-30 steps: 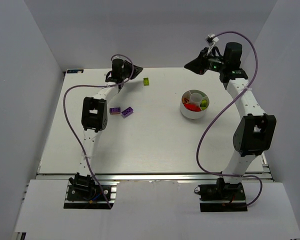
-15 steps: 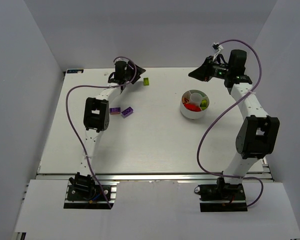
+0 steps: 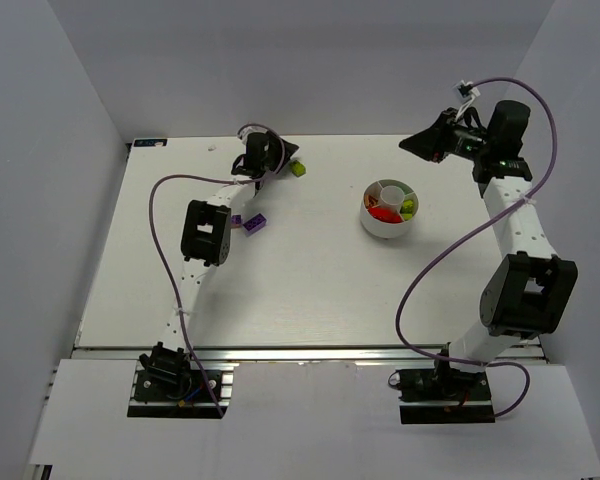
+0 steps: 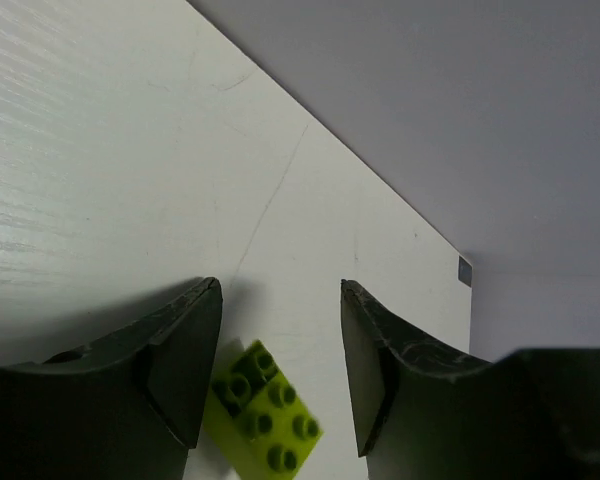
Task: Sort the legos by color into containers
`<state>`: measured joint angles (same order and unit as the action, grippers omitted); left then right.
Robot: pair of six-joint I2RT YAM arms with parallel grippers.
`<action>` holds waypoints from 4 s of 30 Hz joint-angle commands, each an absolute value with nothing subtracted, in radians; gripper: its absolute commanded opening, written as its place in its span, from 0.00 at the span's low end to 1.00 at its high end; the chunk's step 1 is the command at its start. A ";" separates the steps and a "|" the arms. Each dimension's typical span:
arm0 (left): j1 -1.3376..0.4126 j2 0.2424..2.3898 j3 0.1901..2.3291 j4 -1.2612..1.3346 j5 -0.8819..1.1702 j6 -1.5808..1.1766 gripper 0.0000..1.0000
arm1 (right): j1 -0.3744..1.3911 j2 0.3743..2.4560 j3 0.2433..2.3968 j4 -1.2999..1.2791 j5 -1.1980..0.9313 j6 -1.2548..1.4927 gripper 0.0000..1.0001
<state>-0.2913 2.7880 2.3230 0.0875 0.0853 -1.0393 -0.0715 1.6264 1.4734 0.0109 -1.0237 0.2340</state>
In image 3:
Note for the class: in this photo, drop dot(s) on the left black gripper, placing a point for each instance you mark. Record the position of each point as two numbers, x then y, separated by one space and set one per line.
274 155

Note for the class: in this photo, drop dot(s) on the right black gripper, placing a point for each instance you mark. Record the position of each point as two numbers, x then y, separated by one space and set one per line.
444 135

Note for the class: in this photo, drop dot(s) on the yellow-green lego brick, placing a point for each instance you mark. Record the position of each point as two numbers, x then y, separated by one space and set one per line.
297 168

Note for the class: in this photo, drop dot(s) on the yellow lego piece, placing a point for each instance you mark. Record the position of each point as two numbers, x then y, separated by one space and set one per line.
408 209

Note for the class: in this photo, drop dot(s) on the orange lego brick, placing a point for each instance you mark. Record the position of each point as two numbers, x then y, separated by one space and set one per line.
370 201

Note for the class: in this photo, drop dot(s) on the red lego brick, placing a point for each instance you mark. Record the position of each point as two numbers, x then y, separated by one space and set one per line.
385 215

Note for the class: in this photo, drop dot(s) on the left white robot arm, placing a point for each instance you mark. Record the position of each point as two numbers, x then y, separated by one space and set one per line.
173 365

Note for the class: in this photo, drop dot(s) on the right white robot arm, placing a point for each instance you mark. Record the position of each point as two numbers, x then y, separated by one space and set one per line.
529 291

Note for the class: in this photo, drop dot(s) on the white divided round container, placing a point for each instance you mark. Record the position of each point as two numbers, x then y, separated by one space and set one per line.
388 208

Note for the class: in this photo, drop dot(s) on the purple lego brick upside down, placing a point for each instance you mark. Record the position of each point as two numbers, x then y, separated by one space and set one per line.
254 224

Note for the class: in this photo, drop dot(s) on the blue label left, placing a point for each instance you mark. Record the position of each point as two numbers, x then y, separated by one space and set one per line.
149 142

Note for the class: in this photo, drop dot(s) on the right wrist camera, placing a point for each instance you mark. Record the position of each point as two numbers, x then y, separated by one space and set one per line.
467 93

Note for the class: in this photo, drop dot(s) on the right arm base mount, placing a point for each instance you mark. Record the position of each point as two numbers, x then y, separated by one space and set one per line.
428 397

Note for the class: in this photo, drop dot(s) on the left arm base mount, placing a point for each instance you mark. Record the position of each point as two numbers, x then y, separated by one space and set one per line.
154 399

